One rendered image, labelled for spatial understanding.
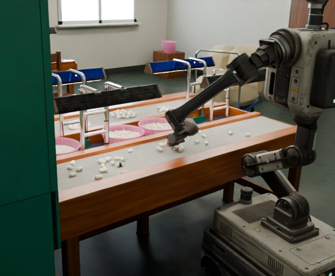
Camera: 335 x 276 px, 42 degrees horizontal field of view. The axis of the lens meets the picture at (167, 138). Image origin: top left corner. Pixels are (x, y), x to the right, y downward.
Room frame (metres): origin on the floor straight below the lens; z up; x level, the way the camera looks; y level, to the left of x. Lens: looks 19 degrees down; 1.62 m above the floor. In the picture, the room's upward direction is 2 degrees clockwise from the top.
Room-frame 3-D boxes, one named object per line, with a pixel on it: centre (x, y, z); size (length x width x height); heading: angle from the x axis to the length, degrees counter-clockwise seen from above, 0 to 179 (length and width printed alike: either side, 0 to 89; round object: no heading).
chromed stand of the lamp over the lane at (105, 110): (2.21, 0.35, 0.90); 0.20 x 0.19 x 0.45; 130
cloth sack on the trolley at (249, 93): (5.45, -0.78, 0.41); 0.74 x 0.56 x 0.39; 133
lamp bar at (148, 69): (3.20, -0.08, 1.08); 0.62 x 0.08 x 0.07; 130
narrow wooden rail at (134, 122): (2.77, 0.25, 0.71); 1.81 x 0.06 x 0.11; 130
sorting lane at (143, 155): (2.38, -0.07, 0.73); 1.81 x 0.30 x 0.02; 130
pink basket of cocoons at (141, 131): (2.54, 0.27, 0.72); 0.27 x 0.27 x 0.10
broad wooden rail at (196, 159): (2.22, -0.21, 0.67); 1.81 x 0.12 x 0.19; 130
